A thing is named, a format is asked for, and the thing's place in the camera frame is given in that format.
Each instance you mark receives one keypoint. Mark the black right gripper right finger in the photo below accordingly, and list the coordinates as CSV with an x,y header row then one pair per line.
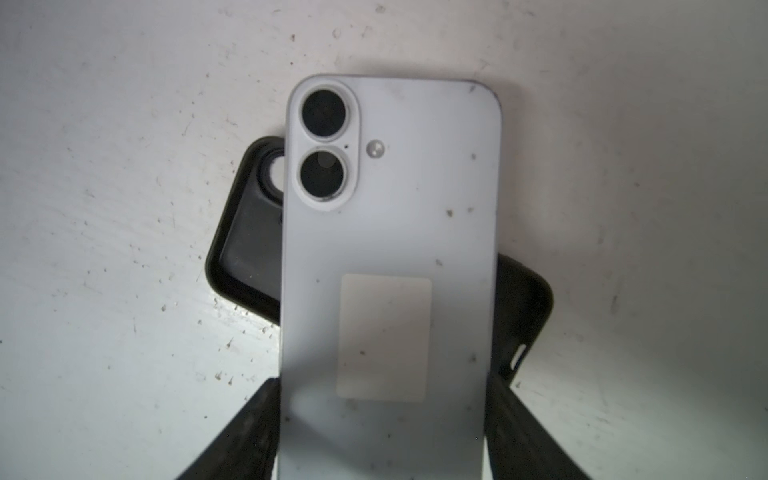
x,y
519,446

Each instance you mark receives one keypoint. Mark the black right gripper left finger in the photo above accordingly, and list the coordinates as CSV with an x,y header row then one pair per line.
x,y
247,447

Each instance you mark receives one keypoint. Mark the black phone case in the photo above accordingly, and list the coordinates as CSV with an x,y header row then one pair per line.
x,y
244,262

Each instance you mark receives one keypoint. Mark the white phone camera up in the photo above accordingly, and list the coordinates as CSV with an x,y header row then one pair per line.
x,y
389,262

